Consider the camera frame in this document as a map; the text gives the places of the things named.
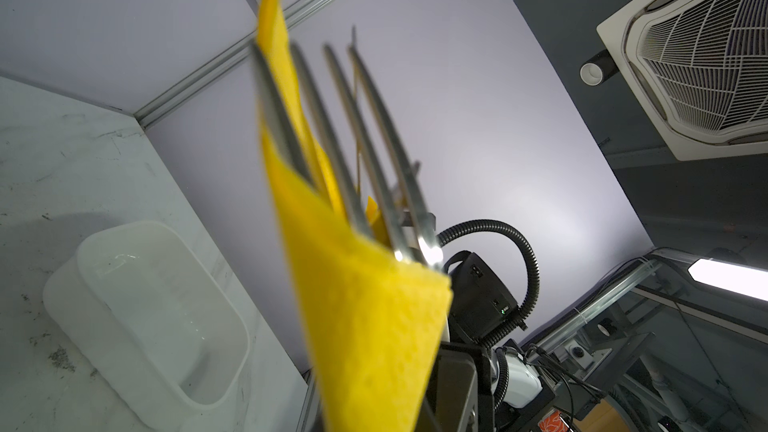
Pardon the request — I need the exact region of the ceiling air conditioner vent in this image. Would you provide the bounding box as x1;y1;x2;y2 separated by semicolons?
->
579;0;767;161

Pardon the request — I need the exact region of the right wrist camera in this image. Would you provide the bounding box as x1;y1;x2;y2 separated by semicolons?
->
445;250;519;347

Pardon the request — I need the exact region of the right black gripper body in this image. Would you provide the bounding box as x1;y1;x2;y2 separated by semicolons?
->
419;342;495;431

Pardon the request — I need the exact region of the silver metal fork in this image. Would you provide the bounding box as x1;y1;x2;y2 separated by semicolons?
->
248;41;445;271

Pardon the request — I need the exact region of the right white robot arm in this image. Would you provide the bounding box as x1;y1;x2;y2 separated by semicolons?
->
415;219;570;431

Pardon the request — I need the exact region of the white rectangular plastic tray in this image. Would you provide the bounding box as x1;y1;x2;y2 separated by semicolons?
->
43;221;250;430

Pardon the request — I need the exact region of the ceiling light fixture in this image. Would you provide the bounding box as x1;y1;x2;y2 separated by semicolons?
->
688;259;768;302

